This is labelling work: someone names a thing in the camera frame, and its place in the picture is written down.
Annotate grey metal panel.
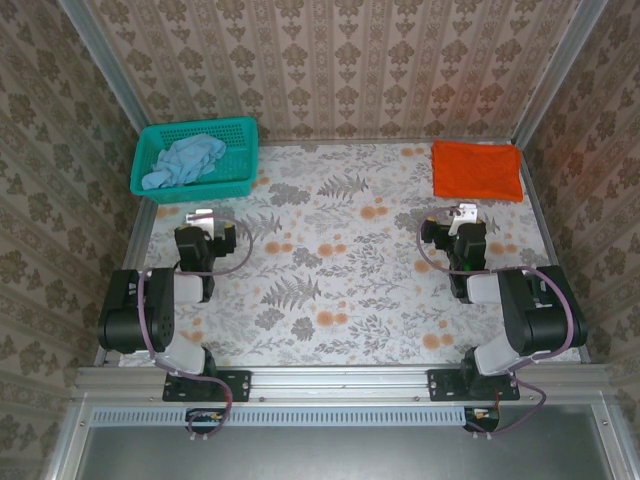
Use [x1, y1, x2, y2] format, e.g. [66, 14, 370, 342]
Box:
[44, 399, 640, 480]

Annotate grey slotted cable duct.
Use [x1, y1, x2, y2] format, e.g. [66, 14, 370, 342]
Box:
[92, 405, 594, 428]

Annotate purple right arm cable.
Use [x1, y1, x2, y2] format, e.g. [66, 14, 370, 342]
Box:
[415, 203, 576, 441]

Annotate aluminium frame post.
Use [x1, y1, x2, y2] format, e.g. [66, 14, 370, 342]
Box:
[512, 0, 609, 149]
[57, 0, 154, 139]

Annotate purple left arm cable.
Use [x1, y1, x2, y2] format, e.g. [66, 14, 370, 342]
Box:
[137, 213, 251, 444]

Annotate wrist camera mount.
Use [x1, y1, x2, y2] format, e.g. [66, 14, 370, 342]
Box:
[448, 202, 479, 239]
[184, 208, 217, 236]

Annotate light blue t-shirt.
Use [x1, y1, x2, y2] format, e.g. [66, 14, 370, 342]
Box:
[140, 133, 229, 191]

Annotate teal plastic basket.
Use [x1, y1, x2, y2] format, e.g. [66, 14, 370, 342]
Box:
[129, 116, 262, 205]

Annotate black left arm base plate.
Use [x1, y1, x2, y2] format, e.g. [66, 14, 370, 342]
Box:
[162, 369, 252, 403]

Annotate aluminium mounting beam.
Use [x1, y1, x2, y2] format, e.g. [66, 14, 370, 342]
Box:
[73, 363, 615, 401]

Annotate small electronics board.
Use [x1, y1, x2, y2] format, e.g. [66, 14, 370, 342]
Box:
[463, 405, 501, 432]
[185, 408, 225, 435]

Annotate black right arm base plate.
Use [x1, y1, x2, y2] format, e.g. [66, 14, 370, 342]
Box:
[427, 368, 521, 403]

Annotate aluminium table side rail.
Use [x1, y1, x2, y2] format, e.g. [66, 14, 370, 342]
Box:
[93, 197, 159, 366]
[512, 141, 592, 364]

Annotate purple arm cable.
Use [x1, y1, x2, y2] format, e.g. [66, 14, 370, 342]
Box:
[415, 203, 576, 441]
[137, 213, 251, 444]

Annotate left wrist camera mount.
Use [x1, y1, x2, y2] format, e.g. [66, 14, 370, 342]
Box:
[184, 208, 217, 236]

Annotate orange t-shirt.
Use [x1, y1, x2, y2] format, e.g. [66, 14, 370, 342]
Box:
[430, 140, 525, 203]

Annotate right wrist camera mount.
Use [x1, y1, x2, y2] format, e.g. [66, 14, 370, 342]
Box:
[448, 202, 479, 239]

